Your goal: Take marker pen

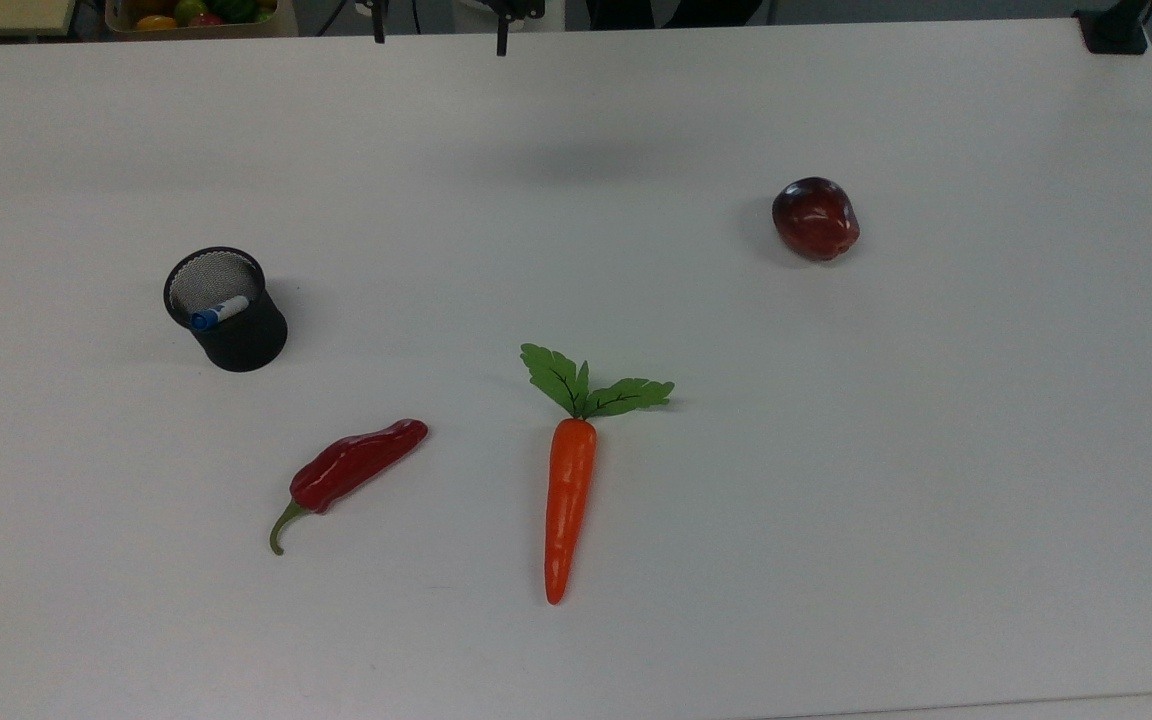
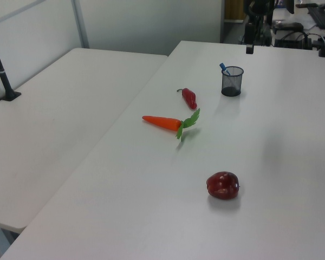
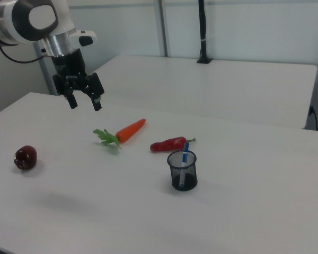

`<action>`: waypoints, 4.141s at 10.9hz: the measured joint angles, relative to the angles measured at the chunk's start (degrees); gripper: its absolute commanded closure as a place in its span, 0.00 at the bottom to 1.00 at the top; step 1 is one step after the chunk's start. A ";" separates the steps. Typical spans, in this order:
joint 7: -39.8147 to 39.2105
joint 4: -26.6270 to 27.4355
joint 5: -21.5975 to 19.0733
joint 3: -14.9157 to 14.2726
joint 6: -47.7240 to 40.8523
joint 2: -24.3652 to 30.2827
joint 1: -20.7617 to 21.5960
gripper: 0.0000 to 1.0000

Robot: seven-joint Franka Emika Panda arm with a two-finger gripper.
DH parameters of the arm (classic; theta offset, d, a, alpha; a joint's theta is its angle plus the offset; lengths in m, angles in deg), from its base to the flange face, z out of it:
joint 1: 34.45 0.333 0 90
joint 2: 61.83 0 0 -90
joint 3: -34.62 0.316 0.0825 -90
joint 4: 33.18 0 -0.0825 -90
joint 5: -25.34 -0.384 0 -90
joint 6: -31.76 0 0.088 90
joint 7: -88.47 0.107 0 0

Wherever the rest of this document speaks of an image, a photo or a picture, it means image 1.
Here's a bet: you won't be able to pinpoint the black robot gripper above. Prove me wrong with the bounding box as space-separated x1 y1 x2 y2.
369 0 546 58

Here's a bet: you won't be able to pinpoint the white marker pen blue cap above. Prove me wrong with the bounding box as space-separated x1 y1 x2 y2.
190 294 252 333

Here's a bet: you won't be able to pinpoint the black mesh pen cup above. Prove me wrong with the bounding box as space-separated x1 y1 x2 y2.
163 246 289 374

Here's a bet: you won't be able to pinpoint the beige box of toy fruit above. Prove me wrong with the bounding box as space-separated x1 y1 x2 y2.
104 0 299 41

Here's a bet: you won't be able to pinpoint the dark red toy apple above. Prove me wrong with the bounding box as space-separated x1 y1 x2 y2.
772 177 861 263

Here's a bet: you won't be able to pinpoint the red toy chili pepper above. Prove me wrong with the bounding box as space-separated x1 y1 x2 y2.
269 418 430 557

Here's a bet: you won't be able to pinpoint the orange toy carrot green leaves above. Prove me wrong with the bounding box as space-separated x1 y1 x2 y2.
520 343 676 607

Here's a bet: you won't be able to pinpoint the black table clamp mount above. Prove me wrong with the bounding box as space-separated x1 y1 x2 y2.
1074 0 1152 56

